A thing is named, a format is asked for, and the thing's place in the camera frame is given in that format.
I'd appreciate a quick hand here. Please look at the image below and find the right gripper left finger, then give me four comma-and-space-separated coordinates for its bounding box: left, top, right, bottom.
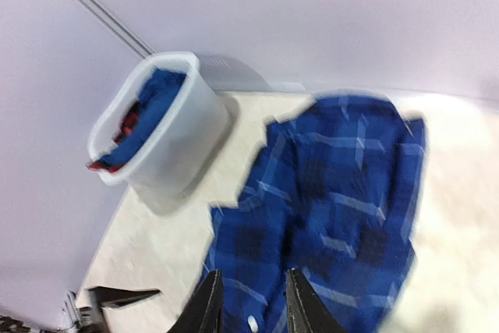
168, 270, 224, 333

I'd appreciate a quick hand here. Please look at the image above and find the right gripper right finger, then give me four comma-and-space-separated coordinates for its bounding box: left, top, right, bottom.
285, 268, 346, 333

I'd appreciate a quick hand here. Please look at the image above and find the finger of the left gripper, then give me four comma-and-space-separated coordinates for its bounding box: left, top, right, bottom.
87, 286, 161, 308

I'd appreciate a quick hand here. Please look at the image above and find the blue plaid shirt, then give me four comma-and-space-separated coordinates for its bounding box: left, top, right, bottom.
203, 95, 426, 332

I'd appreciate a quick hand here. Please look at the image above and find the white plastic laundry basket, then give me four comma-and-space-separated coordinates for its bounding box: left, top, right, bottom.
87, 51, 229, 207

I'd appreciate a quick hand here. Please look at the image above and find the red garment in basket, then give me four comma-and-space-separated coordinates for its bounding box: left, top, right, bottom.
87, 100, 141, 173

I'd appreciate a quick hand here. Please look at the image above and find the dark blue garment in basket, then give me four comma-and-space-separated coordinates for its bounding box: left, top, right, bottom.
108, 69, 186, 164

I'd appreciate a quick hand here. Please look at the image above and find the aluminium front rail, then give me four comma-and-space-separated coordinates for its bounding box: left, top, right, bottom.
57, 291, 101, 333

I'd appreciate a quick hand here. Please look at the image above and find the left corner wall post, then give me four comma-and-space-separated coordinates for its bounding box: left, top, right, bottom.
77, 0, 155, 58

